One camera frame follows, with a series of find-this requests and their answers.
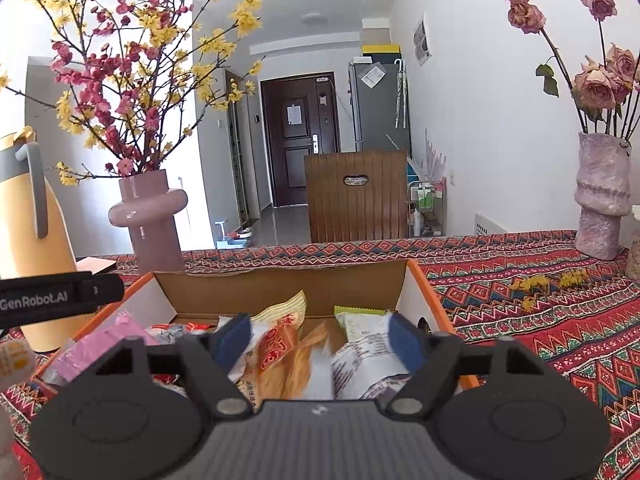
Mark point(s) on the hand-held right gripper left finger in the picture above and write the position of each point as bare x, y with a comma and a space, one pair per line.
235, 340

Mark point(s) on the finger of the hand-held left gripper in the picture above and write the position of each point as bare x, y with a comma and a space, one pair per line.
109, 289

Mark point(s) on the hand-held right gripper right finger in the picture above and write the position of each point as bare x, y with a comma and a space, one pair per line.
406, 342

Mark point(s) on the yellow dried fish snack packet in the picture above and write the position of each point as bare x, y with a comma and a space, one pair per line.
280, 355

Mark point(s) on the pink snack packet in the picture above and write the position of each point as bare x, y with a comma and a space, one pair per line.
100, 342

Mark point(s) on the red cardboard box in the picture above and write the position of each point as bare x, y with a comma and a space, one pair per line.
280, 290

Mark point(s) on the person's left forearm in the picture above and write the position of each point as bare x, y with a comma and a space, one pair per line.
9, 447

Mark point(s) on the person's left hand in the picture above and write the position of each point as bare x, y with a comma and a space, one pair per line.
15, 365

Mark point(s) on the green and white snack packet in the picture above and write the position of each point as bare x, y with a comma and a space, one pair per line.
357, 327

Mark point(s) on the pink glass vase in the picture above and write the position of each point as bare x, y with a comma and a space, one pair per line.
150, 240

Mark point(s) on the yellow thermos jug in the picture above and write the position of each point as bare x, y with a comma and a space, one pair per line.
25, 220

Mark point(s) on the white pet feeder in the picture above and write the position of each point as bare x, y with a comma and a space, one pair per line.
234, 236

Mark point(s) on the rolling cart with bottles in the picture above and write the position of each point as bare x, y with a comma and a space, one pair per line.
427, 210

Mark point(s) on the fallen yellow blossoms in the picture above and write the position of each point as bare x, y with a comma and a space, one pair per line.
535, 284

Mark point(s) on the dark front door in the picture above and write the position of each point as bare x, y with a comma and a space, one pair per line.
295, 160

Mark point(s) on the pink and yellow flower branches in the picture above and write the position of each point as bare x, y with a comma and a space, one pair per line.
135, 85

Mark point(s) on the grey refrigerator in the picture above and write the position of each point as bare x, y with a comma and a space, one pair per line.
375, 115

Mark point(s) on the textured pink vase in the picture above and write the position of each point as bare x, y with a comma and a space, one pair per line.
600, 200

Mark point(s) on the white folded umbrella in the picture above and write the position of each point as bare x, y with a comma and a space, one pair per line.
399, 95

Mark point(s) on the paper sheet on refrigerator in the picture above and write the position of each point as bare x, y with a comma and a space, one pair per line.
373, 76

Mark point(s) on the yellow box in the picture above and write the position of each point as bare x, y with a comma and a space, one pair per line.
381, 51

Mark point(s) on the dried pink roses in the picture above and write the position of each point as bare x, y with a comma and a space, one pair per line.
597, 87

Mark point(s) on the round ceiling lamp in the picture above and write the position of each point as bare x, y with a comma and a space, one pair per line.
314, 18

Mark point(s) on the white wall papers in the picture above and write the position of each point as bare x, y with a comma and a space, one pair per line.
422, 40

